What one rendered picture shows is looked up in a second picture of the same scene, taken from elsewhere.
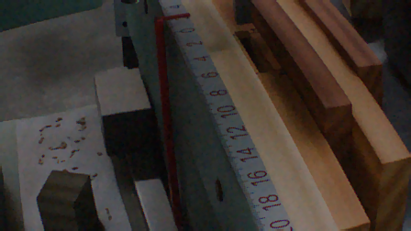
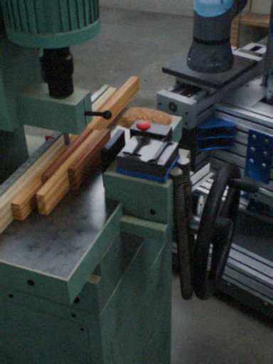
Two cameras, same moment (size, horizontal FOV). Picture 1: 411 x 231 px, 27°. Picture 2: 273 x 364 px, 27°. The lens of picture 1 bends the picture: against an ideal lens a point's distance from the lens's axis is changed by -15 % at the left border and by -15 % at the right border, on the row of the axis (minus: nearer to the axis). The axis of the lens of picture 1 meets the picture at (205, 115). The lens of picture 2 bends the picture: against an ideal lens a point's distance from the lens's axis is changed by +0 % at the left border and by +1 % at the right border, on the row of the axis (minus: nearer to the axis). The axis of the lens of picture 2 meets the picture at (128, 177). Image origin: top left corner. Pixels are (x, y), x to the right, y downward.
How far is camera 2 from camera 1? 0.86 m
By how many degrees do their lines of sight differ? 29
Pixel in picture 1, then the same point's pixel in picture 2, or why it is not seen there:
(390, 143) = (44, 190)
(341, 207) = (20, 198)
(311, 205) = (9, 194)
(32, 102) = not seen: hidden behind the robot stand
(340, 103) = (45, 175)
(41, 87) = not seen: hidden behind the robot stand
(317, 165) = (30, 186)
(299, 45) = (62, 156)
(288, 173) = (16, 185)
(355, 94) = (57, 174)
